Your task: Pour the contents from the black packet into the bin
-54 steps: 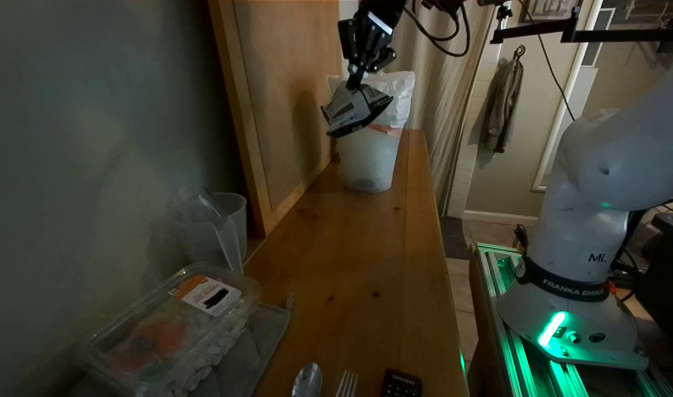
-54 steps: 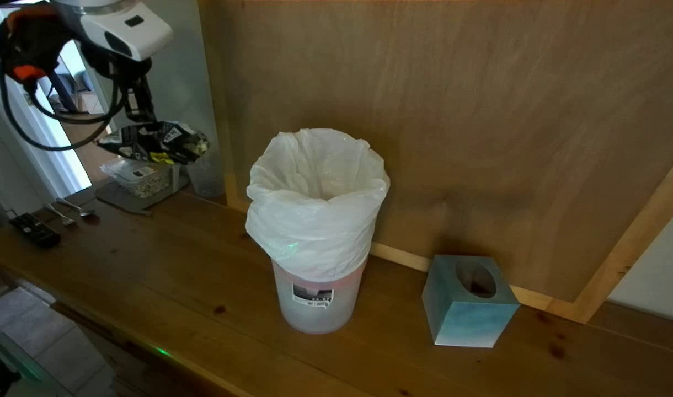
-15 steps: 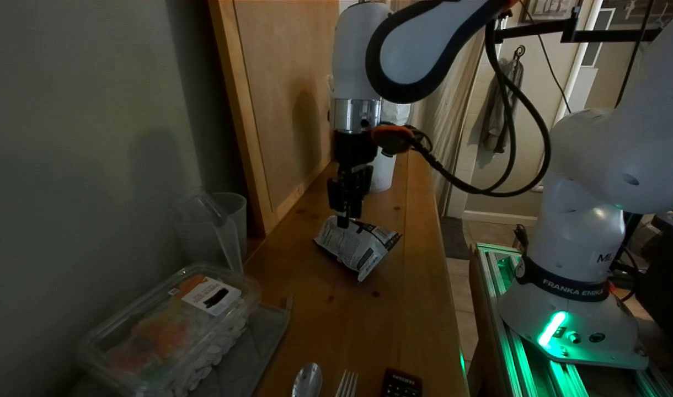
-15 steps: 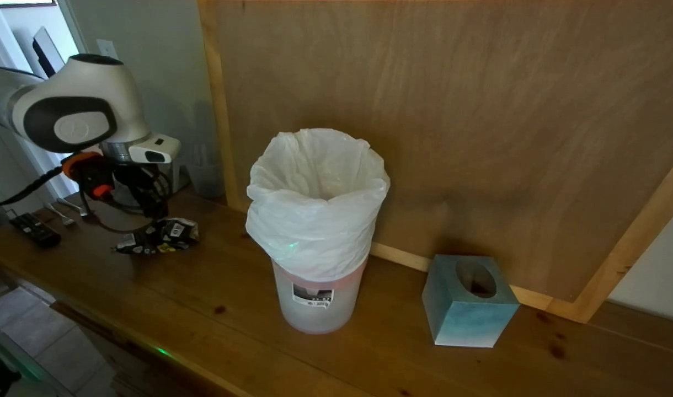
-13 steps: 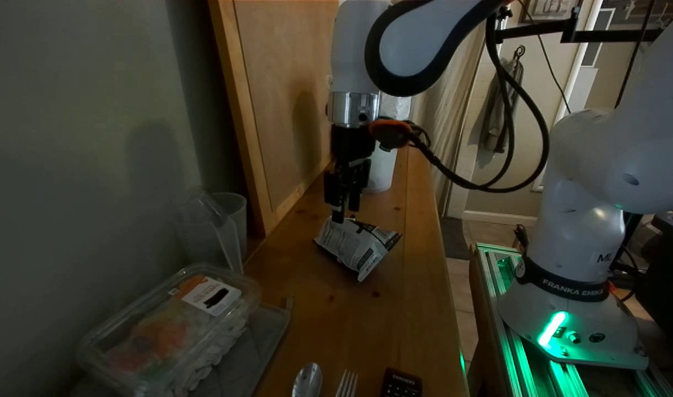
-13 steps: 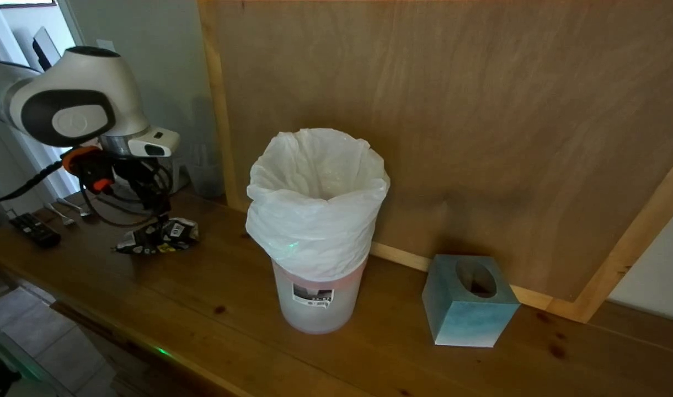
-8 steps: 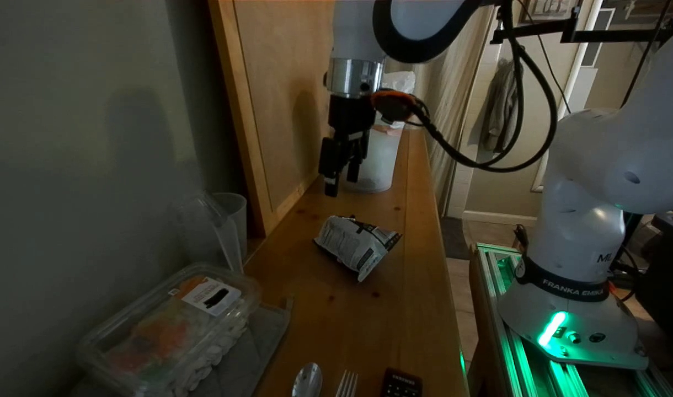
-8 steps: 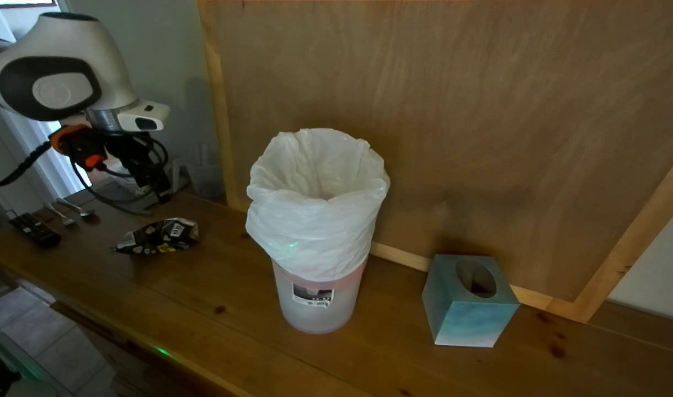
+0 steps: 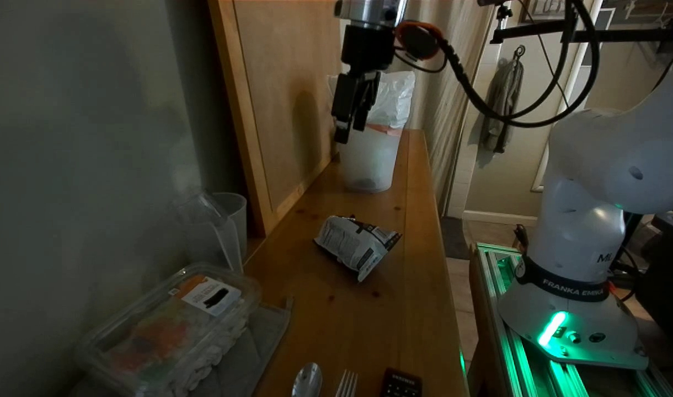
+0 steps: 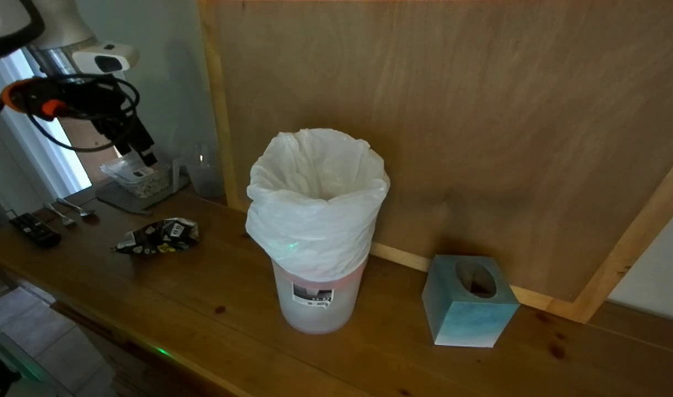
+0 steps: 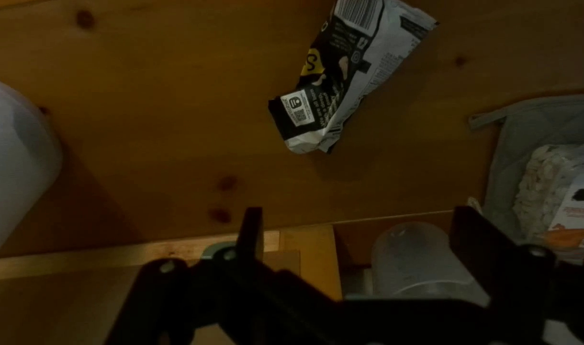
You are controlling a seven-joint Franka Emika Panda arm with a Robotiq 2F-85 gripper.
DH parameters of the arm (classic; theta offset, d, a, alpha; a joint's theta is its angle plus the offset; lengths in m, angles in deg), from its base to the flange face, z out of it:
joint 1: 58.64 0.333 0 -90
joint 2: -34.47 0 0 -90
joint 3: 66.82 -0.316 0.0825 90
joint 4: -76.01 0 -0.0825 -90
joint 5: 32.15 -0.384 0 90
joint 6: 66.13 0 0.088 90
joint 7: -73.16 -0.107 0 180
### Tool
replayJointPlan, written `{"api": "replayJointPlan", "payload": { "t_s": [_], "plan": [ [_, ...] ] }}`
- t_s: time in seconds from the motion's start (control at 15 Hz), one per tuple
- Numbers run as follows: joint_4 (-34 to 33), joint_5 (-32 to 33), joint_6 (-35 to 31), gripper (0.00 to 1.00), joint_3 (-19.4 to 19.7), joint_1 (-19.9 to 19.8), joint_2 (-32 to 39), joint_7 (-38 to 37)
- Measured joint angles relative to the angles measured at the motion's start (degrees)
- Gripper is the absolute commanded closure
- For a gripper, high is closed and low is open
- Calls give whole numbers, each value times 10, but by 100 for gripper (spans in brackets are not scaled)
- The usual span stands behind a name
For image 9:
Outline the white plastic bin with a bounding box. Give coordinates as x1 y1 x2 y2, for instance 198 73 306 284
338 119 404 196

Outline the clear plastic measuring cup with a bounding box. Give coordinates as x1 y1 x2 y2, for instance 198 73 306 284
178 190 248 278

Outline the black snack packet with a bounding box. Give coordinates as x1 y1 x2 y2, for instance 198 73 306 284
313 212 404 284

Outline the black metal stand bar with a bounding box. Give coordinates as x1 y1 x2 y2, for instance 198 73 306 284
487 15 673 48

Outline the clear plastic food container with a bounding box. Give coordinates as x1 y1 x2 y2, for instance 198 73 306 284
75 261 262 397

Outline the green lit robot base platform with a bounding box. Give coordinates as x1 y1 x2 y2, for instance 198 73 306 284
466 241 673 397

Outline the black cable with orange plug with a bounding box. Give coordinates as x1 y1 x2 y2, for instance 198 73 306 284
391 0 604 132

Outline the metal spoon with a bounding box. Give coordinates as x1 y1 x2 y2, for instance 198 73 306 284
289 360 326 397

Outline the framed plywood board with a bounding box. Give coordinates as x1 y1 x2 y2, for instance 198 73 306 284
204 0 347 238

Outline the hanging grey cloth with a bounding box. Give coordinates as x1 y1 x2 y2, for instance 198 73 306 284
476 54 526 171

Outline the metal fork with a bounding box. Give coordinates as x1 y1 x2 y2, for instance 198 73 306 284
333 369 361 397

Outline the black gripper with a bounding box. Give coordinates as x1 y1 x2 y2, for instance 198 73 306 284
328 24 396 149

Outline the black remote control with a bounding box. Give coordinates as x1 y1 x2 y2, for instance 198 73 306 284
379 367 426 397

